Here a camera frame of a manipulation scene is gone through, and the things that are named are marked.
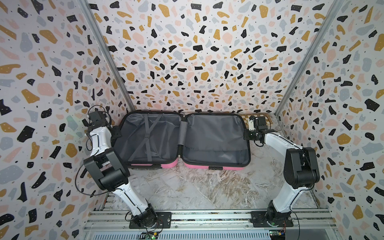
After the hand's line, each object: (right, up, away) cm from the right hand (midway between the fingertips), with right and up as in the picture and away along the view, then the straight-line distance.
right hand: (247, 133), depth 98 cm
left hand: (-83, 0, -10) cm, 83 cm away
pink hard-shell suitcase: (-28, -6, +4) cm, 29 cm away
